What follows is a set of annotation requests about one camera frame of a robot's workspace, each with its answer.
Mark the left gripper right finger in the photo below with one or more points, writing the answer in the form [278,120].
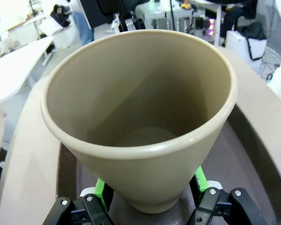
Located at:
[215,204]

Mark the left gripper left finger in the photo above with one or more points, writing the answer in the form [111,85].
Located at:
[91,206]

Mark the tall brown cup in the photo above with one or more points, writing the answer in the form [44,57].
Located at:
[135,93]

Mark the dark brown plastic tray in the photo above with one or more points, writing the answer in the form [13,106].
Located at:
[236,164]

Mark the white side table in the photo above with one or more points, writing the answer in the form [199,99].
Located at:
[14,68]

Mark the white storage box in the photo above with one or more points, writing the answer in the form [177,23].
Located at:
[246,47]

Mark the person in blue jeans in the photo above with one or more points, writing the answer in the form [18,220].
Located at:
[84,28]

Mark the seated person in black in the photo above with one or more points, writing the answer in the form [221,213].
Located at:
[238,16]

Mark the white metal rack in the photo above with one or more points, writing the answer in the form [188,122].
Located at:
[168,18]

